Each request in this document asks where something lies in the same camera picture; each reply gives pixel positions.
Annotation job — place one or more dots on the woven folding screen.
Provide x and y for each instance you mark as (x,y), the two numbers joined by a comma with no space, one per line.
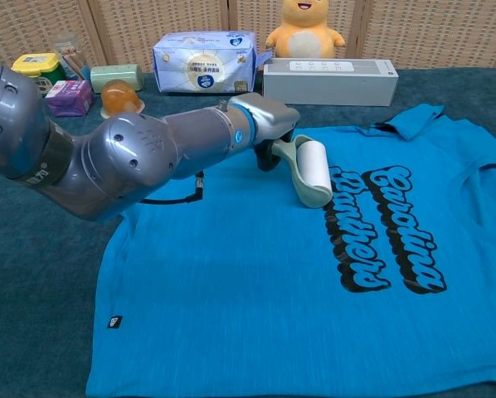
(148,20)

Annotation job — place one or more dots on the orange jelly cup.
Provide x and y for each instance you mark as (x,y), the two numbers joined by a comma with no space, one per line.
(119,97)

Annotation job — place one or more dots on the purple small box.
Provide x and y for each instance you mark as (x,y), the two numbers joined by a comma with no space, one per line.
(69,97)

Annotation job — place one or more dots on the orange plush toy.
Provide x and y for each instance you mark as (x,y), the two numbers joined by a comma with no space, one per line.
(304,39)

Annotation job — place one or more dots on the clear jar with sticks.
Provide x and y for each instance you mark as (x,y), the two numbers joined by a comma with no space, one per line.
(71,51)

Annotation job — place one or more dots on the blue white tissue pack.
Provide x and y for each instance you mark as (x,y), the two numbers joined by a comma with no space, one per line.
(202,62)

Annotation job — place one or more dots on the light green case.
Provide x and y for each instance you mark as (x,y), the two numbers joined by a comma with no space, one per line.
(117,76)

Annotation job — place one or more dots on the grey rectangular speaker box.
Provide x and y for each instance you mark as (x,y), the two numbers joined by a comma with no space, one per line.
(327,87)

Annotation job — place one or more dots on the dark teal carpeted table surface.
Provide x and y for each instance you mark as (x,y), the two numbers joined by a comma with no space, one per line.
(32,269)

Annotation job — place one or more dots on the yellow lid green container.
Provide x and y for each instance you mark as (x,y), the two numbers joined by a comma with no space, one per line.
(36,66)

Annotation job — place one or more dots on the blue printed t-shirt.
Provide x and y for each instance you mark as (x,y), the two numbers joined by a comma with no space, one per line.
(252,290)

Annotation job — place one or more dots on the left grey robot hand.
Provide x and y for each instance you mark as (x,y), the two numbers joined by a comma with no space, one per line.
(268,114)

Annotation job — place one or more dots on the green white lint roller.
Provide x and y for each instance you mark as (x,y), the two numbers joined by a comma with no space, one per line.
(314,174)

